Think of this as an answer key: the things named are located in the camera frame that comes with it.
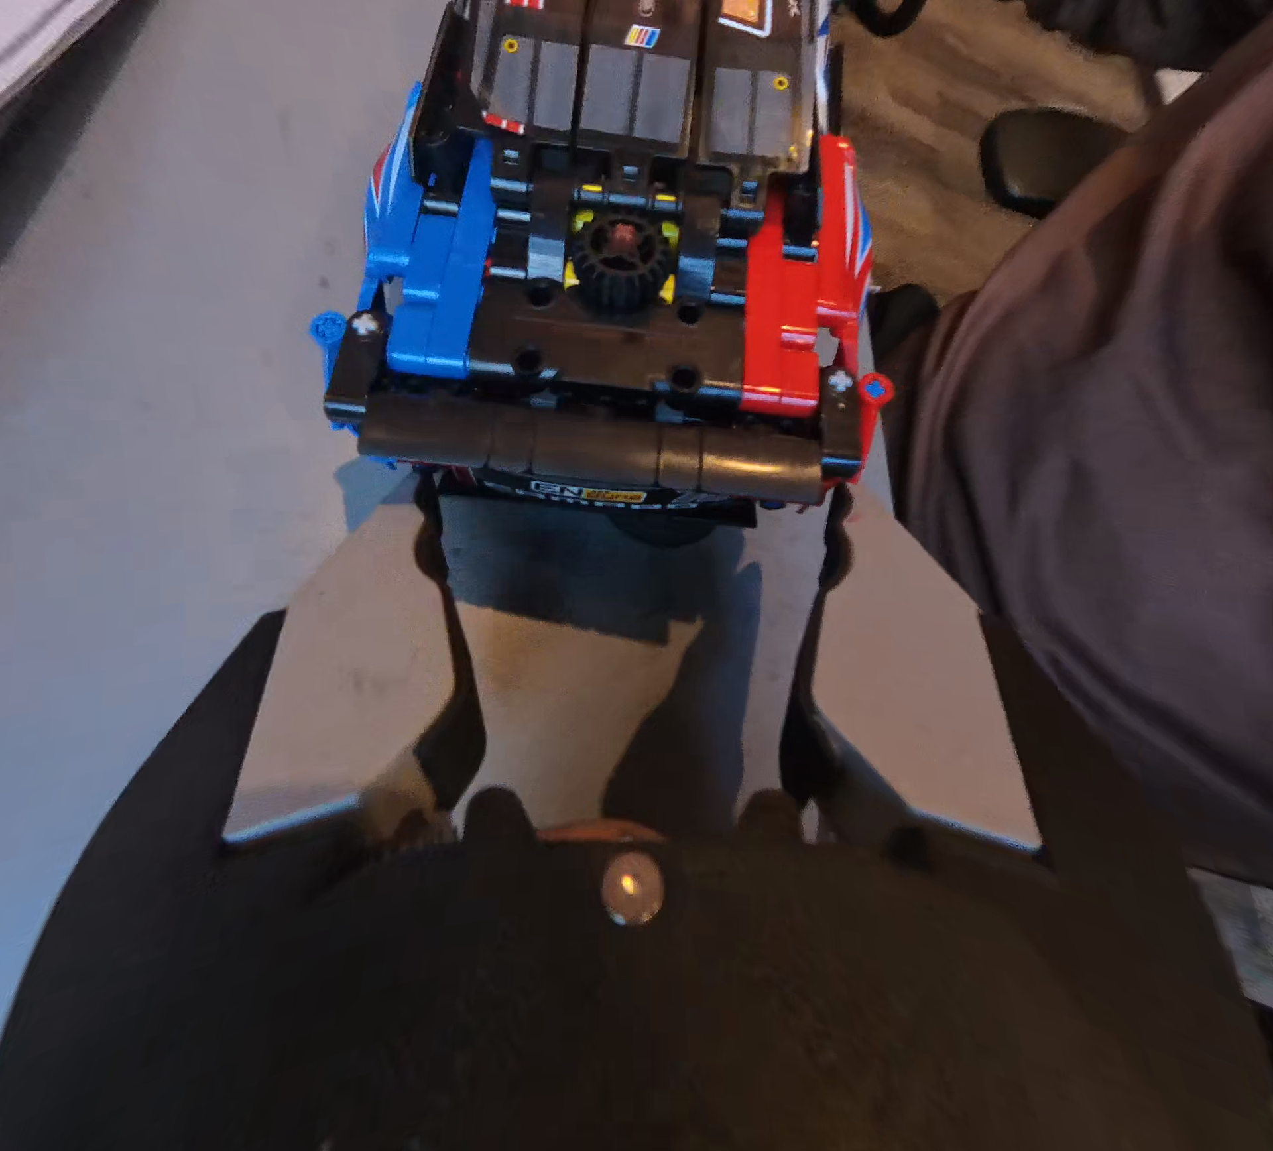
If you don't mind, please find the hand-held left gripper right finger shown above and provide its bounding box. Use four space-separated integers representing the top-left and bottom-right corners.
779 484 1043 852

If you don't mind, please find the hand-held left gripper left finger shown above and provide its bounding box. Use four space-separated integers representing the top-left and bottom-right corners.
223 475 489 845

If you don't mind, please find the toy brick race car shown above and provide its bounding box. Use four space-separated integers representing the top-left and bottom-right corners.
309 0 896 549

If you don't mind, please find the black chair armrest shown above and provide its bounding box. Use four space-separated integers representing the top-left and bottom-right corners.
980 108 1130 220

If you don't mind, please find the person's dark sweater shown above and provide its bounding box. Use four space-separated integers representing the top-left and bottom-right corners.
876 17 1273 889

